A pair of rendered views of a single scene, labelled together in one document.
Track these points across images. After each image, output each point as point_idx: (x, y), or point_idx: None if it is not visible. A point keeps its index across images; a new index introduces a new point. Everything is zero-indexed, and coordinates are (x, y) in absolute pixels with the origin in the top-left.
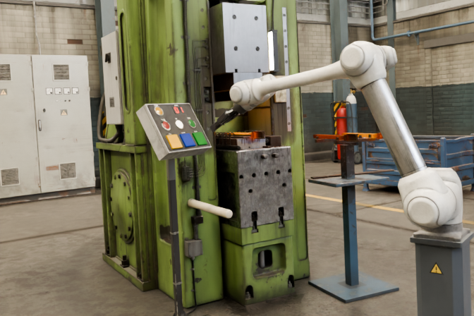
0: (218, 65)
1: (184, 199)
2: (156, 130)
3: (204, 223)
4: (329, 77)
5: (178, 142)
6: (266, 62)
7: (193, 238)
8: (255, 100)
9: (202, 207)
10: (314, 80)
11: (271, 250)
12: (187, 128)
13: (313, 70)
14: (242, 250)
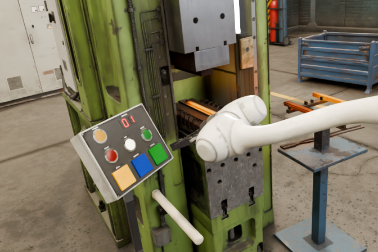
0: (174, 42)
1: (148, 193)
2: (98, 169)
3: None
4: (359, 122)
5: (130, 175)
6: (233, 31)
7: (161, 225)
8: (237, 154)
9: (167, 212)
10: (332, 126)
11: (241, 224)
12: (142, 144)
13: (332, 109)
14: (213, 237)
